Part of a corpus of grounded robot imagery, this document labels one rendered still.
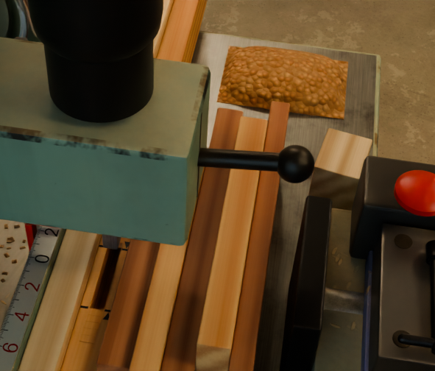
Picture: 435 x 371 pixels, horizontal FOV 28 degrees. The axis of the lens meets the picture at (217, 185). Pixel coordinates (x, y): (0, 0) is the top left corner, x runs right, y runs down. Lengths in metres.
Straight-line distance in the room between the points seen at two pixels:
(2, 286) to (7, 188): 0.25
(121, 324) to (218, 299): 0.06
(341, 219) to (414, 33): 1.78
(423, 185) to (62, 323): 0.21
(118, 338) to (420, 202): 0.18
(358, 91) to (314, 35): 1.52
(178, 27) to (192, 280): 0.25
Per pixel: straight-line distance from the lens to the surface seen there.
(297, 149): 0.44
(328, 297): 0.50
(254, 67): 0.69
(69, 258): 0.52
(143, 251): 0.52
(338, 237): 0.53
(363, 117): 0.69
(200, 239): 0.52
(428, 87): 2.15
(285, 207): 0.61
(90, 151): 0.42
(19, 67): 0.46
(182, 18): 0.70
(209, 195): 0.55
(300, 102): 0.68
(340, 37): 2.24
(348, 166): 0.59
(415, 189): 0.47
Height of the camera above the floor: 1.36
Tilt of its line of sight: 48 degrees down
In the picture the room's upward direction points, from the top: 4 degrees clockwise
